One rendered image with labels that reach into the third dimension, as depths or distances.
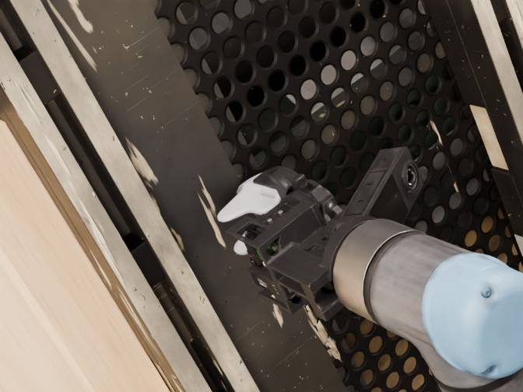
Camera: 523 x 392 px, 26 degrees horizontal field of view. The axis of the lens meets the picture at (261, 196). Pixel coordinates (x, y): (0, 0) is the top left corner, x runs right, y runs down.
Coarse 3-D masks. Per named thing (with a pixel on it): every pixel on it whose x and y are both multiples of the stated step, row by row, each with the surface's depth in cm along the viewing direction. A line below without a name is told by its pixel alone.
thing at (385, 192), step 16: (384, 160) 95; (400, 160) 94; (368, 176) 94; (384, 176) 92; (400, 176) 94; (416, 176) 96; (368, 192) 91; (384, 192) 92; (400, 192) 94; (416, 192) 96; (352, 208) 90; (368, 208) 89; (384, 208) 91; (400, 208) 94; (336, 224) 90
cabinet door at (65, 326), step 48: (0, 144) 90; (0, 192) 91; (0, 240) 92; (48, 240) 94; (0, 288) 93; (48, 288) 95; (96, 288) 97; (0, 336) 94; (48, 336) 96; (96, 336) 98; (0, 384) 95; (48, 384) 97; (96, 384) 100; (144, 384) 102
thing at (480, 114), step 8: (472, 112) 118; (480, 112) 116; (480, 120) 117; (488, 120) 116; (480, 128) 118; (488, 128) 117; (488, 136) 118; (488, 144) 119; (496, 144) 118; (488, 152) 120; (496, 152) 119; (496, 160) 120; (504, 160) 118; (504, 168) 119
